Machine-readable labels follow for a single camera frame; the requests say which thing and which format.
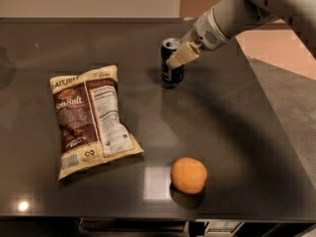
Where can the brown sea salt chip bag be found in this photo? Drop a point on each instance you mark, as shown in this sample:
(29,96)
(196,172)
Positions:
(87,110)

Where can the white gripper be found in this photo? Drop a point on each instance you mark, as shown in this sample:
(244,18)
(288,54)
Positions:
(206,30)

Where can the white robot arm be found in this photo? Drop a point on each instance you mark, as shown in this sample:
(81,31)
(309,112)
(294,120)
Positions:
(229,18)

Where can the blue pepsi can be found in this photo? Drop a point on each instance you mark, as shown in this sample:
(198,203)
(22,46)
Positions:
(170,76)

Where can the orange fruit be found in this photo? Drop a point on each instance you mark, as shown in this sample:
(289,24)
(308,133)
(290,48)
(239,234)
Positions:
(188,175)

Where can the shelf under table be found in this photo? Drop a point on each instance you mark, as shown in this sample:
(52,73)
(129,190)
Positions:
(187,228)

